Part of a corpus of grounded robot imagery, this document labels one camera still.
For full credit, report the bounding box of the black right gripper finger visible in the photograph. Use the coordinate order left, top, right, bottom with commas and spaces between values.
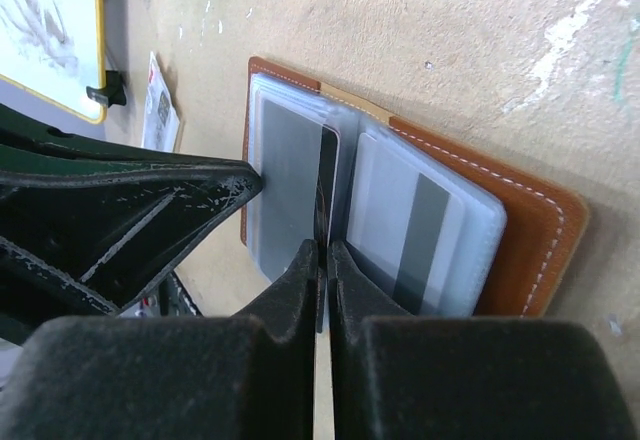
1, 107, 262, 345

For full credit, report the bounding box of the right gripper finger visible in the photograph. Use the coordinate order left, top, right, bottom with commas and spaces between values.
1, 240, 318, 439
327, 242, 639, 439

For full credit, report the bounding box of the brown leather card holder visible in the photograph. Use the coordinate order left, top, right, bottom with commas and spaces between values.
240, 56, 589, 317

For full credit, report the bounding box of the dark card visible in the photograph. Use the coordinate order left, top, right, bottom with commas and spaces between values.
314, 126, 339, 249

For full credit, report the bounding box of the clear plastic packet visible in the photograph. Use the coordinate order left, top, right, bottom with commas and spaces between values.
141, 52, 181, 152

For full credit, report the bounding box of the white board yellow rim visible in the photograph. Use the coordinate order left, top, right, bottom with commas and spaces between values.
1, 0, 122, 124

